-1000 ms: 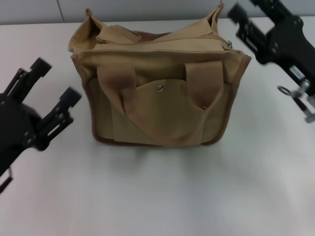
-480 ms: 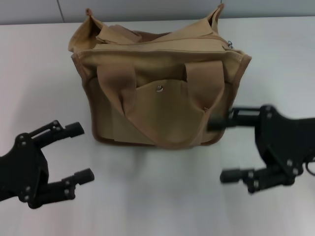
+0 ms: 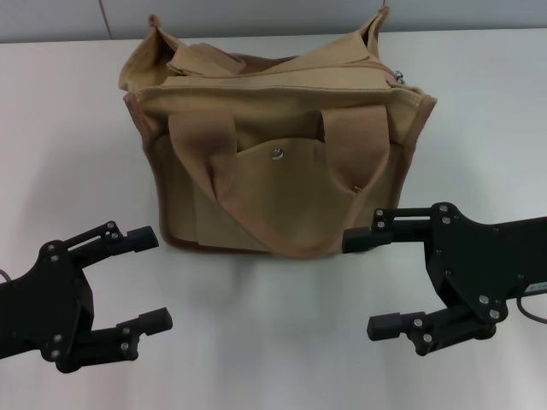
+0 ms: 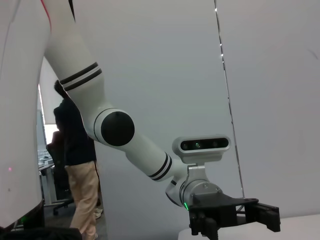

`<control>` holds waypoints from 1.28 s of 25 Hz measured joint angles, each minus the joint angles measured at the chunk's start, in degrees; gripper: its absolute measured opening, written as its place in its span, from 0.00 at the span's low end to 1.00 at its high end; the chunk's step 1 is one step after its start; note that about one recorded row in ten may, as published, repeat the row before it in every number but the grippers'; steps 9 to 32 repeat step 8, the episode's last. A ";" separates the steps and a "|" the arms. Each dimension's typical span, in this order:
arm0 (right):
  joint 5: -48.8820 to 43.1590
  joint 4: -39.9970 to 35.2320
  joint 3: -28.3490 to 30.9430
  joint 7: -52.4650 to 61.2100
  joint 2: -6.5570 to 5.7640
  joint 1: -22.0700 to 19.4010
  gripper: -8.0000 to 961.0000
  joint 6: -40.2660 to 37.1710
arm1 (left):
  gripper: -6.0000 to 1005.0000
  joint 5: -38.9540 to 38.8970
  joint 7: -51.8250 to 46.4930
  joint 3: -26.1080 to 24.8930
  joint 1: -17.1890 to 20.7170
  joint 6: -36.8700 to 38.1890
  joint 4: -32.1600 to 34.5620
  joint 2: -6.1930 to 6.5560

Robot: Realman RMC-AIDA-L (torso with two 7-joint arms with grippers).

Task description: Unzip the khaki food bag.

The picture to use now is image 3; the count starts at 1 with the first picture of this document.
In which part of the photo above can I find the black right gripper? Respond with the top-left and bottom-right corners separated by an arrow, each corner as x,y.
342,201 -> 547,357

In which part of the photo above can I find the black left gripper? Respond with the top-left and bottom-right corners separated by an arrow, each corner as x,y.
0,220 -> 174,375

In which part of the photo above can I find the khaki canvas food bag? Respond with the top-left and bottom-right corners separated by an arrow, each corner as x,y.
117,6 -> 439,261

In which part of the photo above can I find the dark right gripper cable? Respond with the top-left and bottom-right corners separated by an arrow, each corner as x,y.
515,296 -> 547,322

